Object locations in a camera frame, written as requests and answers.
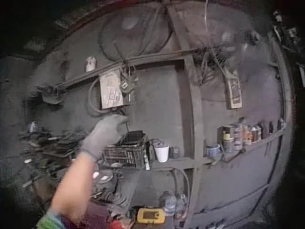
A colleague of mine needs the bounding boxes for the person's left hand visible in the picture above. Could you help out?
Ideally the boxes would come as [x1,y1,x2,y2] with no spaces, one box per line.
[80,114,130,162]

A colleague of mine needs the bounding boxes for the black box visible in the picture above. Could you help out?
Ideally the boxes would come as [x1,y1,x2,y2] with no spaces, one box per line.
[121,130,146,146]

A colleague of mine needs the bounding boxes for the black plastic crate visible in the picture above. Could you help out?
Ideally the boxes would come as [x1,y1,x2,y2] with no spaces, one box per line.
[102,133,149,169]

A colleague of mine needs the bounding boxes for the dark slim bottle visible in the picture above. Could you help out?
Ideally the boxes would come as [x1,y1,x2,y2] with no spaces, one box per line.
[147,140,155,162]

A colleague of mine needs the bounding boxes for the white tube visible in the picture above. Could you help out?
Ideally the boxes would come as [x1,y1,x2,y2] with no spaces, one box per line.
[143,152,151,171]

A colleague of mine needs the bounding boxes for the white plastic cup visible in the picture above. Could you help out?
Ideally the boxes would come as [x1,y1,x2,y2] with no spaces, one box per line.
[154,142,170,164]

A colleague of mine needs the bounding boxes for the grey round discs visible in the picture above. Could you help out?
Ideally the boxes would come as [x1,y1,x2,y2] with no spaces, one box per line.
[94,169,114,185]

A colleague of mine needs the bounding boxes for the small white bottle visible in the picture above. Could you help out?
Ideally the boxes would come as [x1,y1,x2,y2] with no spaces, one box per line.
[85,56,97,73]

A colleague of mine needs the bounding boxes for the small black block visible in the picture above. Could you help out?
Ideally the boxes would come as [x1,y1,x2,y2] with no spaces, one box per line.
[169,146,182,159]

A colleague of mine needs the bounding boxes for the heap of dark tools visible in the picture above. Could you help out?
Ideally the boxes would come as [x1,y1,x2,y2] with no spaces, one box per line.
[18,125,96,182]

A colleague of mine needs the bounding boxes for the hanging black rubber tyre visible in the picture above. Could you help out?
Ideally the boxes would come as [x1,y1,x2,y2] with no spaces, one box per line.
[98,6,174,61]

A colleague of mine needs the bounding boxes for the clear water bottle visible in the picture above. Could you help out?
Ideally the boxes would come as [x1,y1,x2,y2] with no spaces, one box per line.
[174,194,188,219]
[164,190,177,217]

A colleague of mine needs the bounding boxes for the yellow handheld meter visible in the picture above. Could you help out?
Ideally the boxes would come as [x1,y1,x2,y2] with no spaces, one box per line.
[136,208,166,225]

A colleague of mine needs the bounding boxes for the hanging printed carton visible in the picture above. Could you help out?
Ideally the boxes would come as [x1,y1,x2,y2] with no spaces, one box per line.
[223,68,244,110]

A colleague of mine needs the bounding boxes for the row of cans and bottles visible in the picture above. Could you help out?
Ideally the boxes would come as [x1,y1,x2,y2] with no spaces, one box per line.
[216,117,286,154]

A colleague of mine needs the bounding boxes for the worn cardboard wall box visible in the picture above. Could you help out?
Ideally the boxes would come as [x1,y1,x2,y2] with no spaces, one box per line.
[98,70,125,110]

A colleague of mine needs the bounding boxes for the grey cable loop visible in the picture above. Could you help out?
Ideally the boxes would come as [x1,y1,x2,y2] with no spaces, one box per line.
[87,78,103,118]

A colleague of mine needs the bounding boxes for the grey hose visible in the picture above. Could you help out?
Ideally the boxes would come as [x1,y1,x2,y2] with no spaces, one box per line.
[166,167,192,203]

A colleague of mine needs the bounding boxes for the hanging wire bundle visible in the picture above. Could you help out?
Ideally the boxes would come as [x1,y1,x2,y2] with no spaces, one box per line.
[200,51,226,83]

